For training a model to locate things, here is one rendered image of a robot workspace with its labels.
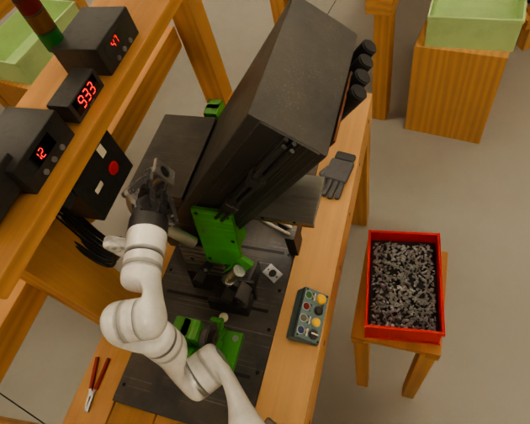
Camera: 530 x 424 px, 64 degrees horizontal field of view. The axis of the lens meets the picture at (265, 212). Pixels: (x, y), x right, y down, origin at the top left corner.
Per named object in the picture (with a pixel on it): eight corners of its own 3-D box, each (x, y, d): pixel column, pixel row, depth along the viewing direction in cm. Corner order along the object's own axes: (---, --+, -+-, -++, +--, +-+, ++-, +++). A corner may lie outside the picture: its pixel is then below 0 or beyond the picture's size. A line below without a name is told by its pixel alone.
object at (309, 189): (325, 182, 126) (325, 176, 124) (314, 229, 119) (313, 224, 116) (206, 169, 138) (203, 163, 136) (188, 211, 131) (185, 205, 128)
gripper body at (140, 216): (177, 241, 82) (181, 203, 87) (144, 219, 76) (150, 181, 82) (149, 254, 85) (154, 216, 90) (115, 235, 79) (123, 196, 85)
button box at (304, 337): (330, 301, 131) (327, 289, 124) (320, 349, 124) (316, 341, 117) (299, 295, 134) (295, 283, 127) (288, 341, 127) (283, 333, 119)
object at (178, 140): (243, 182, 158) (217, 117, 130) (217, 255, 144) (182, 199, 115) (198, 177, 163) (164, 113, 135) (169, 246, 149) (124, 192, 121)
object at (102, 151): (135, 165, 110) (106, 125, 98) (106, 221, 102) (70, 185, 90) (95, 161, 114) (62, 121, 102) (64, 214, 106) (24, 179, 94)
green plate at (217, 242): (253, 246, 125) (241, 192, 111) (244, 268, 120) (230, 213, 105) (217, 240, 129) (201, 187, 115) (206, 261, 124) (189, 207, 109)
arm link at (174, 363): (125, 337, 79) (164, 310, 81) (181, 377, 100) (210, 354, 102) (145, 378, 74) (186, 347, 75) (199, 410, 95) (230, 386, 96)
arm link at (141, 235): (101, 238, 81) (94, 266, 77) (143, 215, 76) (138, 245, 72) (137, 258, 87) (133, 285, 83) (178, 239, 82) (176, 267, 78)
